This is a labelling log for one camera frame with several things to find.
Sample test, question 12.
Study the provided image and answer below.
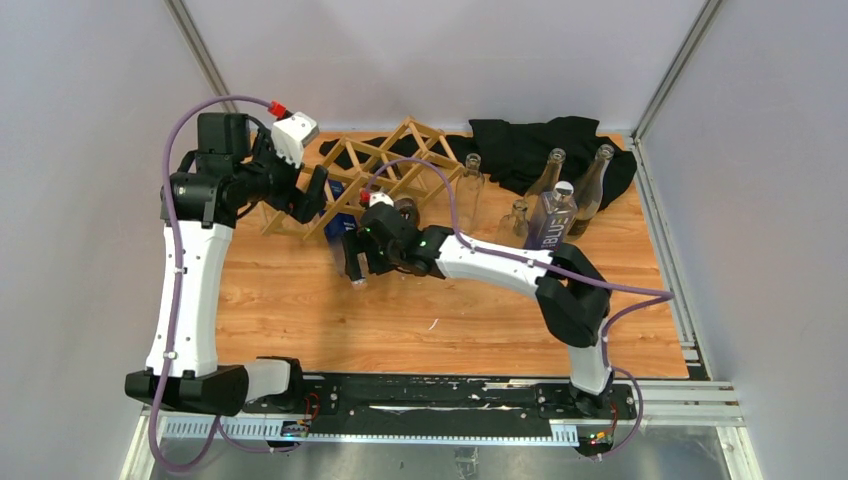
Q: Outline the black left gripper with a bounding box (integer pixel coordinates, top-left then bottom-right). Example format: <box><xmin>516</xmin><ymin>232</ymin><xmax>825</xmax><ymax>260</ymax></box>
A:
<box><xmin>234</xmin><ymin>129</ymin><xmax>325</xmax><ymax>222</ymax></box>

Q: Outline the blue labelled clear bottle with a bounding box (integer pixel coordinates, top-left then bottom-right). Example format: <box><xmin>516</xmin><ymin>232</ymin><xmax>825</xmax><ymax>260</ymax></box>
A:
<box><xmin>323</xmin><ymin>213</ymin><xmax>367</xmax><ymax>288</ymax></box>

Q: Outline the dark brown wine bottle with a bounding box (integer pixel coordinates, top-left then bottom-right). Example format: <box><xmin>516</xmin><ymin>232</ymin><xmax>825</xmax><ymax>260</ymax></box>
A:
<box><xmin>393</xmin><ymin>197</ymin><xmax>421</xmax><ymax>229</ymax></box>

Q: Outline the small clear glass bottle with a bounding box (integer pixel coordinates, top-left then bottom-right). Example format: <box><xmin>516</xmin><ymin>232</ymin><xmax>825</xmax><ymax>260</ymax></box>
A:
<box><xmin>455</xmin><ymin>153</ymin><xmax>485</xmax><ymax>234</ymax></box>

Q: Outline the clear bottle with black label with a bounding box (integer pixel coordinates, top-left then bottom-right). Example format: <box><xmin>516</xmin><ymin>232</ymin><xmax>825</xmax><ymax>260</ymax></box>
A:
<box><xmin>524</xmin><ymin>148</ymin><xmax>566</xmax><ymax>211</ymax></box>

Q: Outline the clear bottle with silver label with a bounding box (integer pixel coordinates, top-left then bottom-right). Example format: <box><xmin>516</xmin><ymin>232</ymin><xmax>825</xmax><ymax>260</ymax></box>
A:
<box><xmin>566</xmin><ymin>144</ymin><xmax>615</xmax><ymax>242</ymax></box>

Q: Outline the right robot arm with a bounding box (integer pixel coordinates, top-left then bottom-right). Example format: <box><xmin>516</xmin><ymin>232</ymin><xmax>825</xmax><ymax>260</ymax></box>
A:
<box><xmin>342</xmin><ymin>203</ymin><xmax>613</xmax><ymax>418</ymax></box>

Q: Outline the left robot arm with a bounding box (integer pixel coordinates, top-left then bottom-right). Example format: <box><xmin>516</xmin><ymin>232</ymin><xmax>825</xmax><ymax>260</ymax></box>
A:
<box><xmin>124</xmin><ymin>112</ymin><xmax>328</xmax><ymax>416</ymax></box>

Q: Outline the wooden lattice wine rack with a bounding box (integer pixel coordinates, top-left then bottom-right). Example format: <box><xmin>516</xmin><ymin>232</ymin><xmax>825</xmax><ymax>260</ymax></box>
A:
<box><xmin>260</xmin><ymin>116</ymin><xmax>464</xmax><ymax>240</ymax></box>

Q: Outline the black cloth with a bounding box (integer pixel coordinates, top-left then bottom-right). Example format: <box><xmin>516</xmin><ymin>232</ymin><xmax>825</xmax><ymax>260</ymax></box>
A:
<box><xmin>319</xmin><ymin>115</ymin><xmax>639</xmax><ymax>208</ymax></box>

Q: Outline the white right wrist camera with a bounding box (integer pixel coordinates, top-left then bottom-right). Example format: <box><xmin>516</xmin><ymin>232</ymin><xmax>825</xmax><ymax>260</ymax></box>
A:
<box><xmin>368</xmin><ymin>191</ymin><xmax>395</xmax><ymax>208</ymax></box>

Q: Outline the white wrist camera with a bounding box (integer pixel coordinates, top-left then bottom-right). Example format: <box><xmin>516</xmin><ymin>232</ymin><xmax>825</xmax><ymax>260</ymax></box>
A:
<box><xmin>271</xmin><ymin>111</ymin><xmax>320</xmax><ymax>169</ymax></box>
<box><xmin>368</xmin><ymin>191</ymin><xmax>395</xmax><ymax>208</ymax></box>

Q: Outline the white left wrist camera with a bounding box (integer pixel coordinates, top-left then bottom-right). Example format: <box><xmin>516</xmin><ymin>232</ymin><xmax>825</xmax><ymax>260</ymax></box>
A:
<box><xmin>271</xmin><ymin>111</ymin><xmax>320</xmax><ymax>169</ymax></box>

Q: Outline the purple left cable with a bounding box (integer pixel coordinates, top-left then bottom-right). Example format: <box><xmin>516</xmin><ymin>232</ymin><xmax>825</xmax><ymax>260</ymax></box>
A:
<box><xmin>146</xmin><ymin>95</ymin><xmax>299</xmax><ymax>475</ymax></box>

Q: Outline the purple cable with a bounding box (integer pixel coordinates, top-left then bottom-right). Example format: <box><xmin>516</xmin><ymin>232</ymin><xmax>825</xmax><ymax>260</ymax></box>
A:
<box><xmin>146</xmin><ymin>95</ymin><xmax>299</xmax><ymax>475</ymax></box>
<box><xmin>358</xmin><ymin>157</ymin><xmax>676</xmax><ymax>460</ymax></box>

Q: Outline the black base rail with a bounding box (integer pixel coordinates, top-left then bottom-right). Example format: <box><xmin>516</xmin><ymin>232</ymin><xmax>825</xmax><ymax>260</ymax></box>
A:
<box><xmin>243</xmin><ymin>373</ymin><xmax>638</xmax><ymax>446</ymax></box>

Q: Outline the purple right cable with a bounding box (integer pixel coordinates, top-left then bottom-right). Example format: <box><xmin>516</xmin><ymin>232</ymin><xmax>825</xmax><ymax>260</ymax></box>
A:
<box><xmin>358</xmin><ymin>157</ymin><xmax>676</xmax><ymax>460</ymax></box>

